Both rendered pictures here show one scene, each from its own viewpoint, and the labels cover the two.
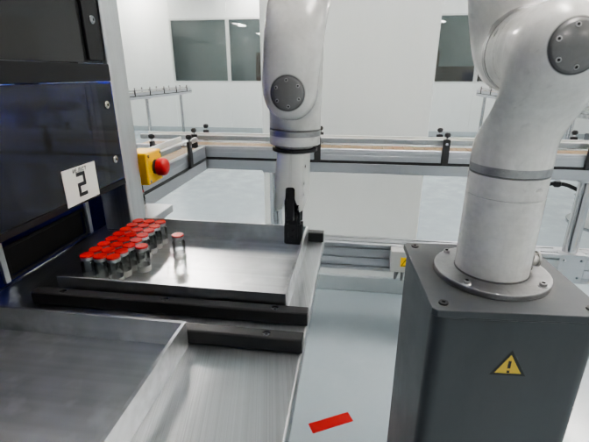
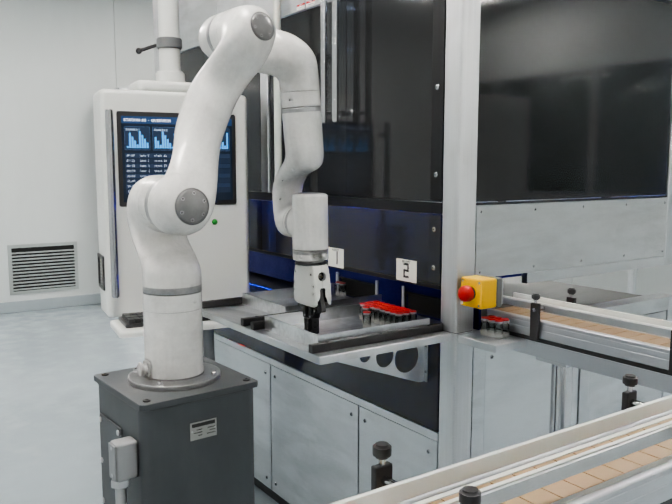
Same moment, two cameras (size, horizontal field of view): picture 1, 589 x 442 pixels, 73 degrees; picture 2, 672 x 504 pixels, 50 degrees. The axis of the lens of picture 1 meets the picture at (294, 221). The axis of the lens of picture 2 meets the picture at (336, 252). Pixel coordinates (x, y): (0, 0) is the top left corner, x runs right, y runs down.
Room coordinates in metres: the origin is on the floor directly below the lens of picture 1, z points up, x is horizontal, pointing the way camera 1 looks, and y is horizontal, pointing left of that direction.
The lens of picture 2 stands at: (1.94, -1.08, 1.30)
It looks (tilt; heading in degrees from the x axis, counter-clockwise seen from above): 7 degrees down; 138
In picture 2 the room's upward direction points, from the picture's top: straight up
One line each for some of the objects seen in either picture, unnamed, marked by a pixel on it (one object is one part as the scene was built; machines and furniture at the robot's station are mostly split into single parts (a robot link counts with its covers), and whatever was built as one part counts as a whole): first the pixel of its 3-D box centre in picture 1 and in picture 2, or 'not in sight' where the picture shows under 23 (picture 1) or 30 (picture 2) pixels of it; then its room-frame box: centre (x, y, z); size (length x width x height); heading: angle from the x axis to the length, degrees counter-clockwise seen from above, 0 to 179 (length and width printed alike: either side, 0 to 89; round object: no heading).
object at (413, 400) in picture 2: not in sight; (258, 319); (-0.20, 0.48, 0.73); 1.98 x 0.01 x 0.25; 172
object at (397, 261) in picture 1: (405, 260); not in sight; (1.44, -0.44, 0.50); 0.12 x 0.05 x 0.09; 82
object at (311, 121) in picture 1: (295, 86); (309, 220); (0.67, 0.00, 1.18); 0.09 x 0.08 x 0.13; 174
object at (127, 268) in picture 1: (140, 248); (380, 315); (0.64, 0.27, 0.90); 0.18 x 0.02 x 0.05; 171
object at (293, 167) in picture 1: (294, 174); (311, 281); (0.67, 0.00, 1.03); 0.10 x 0.08 x 0.11; 172
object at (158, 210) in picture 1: (135, 214); (495, 340); (0.93, 0.39, 0.87); 0.14 x 0.13 x 0.02; 82
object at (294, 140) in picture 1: (294, 137); (311, 255); (0.67, 0.00, 1.09); 0.09 x 0.08 x 0.03; 172
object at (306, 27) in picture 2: not in sight; (305, 103); (0.12, 0.45, 1.51); 0.47 x 0.01 x 0.59; 172
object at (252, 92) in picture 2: not in sight; (232, 113); (-0.41, 0.52, 1.51); 0.49 x 0.01 x 0.59; 172
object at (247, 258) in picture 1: (201, 257); (346, 323); (0.63, 0.16, 0.90); 0.34 x 0.26 x 0.04; 81
